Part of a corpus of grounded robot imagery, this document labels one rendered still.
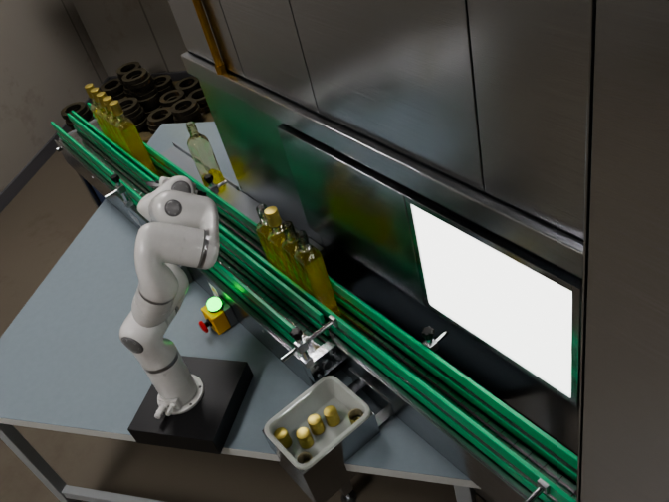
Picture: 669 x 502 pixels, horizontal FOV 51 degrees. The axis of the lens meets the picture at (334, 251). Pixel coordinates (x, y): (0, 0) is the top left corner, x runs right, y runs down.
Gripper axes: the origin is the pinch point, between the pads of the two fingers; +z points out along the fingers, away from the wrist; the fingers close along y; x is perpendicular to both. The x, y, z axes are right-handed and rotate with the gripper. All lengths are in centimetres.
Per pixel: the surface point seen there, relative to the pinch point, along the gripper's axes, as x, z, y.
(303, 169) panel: -11.1, -37.0, -28.6
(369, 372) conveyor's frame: 34, -55, -50
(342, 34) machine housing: -36, -80, -22
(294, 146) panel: -16.1, -39.5, -24.7
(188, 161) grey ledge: -10, 53, -6
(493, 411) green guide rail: 34, -81, -70
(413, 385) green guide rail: 33, -70, -55
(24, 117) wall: -25, 282, 88
